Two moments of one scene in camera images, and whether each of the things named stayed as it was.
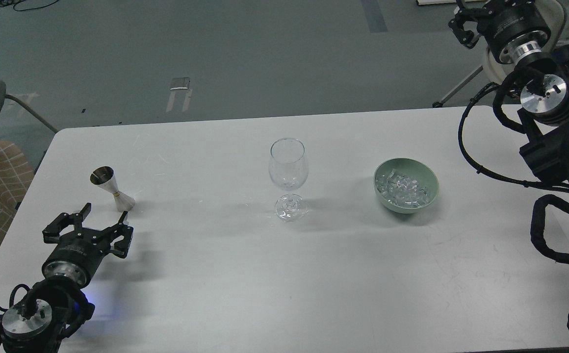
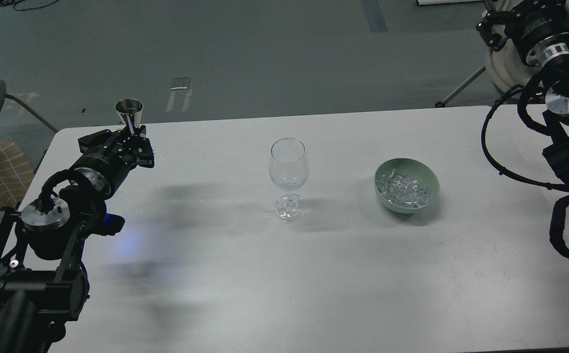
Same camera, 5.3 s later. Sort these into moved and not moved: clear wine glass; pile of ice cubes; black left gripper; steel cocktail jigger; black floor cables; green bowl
Moved: steel cocktail jigger; black left gripper
Not moved: black floor cables; clear wine glass; pile of ice cubes; green bowl
